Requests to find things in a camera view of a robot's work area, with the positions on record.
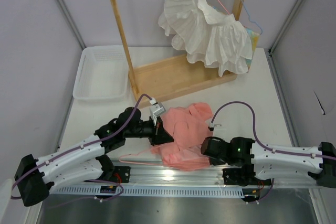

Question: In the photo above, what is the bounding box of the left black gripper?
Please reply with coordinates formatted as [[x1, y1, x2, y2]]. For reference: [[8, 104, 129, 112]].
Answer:
[[124, 114, 174, 146]]

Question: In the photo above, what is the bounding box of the pink wire hanger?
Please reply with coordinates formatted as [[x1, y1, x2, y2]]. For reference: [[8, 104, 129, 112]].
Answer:
[[118, 149, 162, 166]]

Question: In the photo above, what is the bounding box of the pink skirt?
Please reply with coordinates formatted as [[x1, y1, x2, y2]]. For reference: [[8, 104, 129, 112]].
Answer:
[[151, 102, 213, 171]]

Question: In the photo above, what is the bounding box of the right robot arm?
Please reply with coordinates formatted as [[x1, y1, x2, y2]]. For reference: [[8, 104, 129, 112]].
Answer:
[[201, 136, 335, 188]]

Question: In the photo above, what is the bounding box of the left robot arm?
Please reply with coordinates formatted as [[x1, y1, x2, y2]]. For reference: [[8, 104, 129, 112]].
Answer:
[[13, 103, 174, 207]]

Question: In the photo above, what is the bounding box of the wooden clothes rack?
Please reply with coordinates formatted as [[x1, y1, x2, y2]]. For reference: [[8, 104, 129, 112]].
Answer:
[[110, 0, 244, 101]]

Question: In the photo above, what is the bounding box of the white plastic basket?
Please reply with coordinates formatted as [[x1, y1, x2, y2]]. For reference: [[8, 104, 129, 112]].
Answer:
[[72, 45, 129, 102]]

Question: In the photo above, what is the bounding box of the white ruffled dress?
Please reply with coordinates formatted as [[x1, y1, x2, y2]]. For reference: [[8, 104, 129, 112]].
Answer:
[[158, 0, 253, 76]]

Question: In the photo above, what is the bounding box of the colourful pastel garment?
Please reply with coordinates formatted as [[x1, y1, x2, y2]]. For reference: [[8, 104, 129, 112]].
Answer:
[[241, 27, 260, 73]]

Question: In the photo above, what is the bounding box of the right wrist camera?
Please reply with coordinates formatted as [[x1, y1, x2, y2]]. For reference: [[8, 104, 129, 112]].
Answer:
[[208, 123, 227, 138]]

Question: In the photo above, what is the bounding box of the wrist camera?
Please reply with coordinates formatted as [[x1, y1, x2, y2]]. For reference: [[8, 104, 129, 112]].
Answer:
[[149, 98, 166, 119], [208, 123, 227, 138]]

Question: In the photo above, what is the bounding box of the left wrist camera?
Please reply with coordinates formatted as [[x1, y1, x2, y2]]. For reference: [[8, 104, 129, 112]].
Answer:
[[149, 98, 166, 119]]

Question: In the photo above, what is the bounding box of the aluminium mounting rail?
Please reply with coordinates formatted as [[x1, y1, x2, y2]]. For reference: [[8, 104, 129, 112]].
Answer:
[[50, 157, 322, 188]]

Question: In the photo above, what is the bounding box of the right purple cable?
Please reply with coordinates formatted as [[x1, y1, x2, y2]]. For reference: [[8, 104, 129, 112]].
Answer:
[[211, 101, 336, 161]]

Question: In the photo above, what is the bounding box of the purple cable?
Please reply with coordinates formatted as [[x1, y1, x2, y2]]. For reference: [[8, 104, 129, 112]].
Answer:
[[10, 93, 153, 200], [211, 101, 336, 161]]

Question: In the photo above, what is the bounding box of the white slotted cable duct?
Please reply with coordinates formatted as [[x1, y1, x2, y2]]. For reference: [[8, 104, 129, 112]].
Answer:
[[54, 184, 244, 198]]

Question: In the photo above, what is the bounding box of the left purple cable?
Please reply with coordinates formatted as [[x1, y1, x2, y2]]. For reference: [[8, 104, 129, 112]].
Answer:
[[10, 93, 153, 200]]

